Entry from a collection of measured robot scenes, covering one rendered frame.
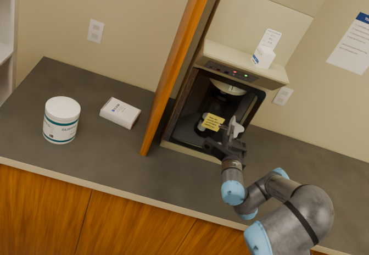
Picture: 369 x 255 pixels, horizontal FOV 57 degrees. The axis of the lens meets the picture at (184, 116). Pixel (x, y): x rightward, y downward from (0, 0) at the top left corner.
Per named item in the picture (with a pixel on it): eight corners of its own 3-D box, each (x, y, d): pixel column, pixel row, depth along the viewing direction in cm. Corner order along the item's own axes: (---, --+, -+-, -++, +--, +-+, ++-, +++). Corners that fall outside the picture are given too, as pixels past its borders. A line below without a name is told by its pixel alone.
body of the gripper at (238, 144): (238, 153, 135) (239, 175, 126) (218, 147, 134) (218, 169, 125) (246, 139, 131) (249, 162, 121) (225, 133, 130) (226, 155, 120)
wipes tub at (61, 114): (49, 118, 146) (52, 92, 137) (79, 128, 148) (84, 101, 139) (37, 139, 135) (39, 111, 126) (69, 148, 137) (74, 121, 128)
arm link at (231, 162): (217, 177, 121) (227, 162, 116) (217, 168, 125) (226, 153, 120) (236, 183, 122) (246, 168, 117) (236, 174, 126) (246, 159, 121)
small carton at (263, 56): (250, 59, 121) (258, 44, 118) (262, 61, 123) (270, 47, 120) (256, 67, 118) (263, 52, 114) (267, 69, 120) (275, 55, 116)
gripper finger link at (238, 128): (245, 119, 135) (240, 141, 132) (231, 115, 134) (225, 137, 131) (247, 117, 132) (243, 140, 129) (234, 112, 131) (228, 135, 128)
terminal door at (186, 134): (164, 139, 153) (195, 66, 129) (227, 159, 157) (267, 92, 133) (163, 140, 152) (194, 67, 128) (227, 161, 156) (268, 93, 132)
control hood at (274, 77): (194, 60, 128) (203, 37, 122) (272, 87, 133) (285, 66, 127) (193, 76, 119) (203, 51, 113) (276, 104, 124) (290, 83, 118)
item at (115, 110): (110, 102, 167) (111, 96, 165) (139, 116, 167) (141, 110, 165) (99, 115, 158) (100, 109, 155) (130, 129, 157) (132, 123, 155)
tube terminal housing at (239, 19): (165, 113, 176) (224, -36, 130) (223, 131, 180) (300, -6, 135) (158, 145, 156) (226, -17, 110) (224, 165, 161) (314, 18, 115)
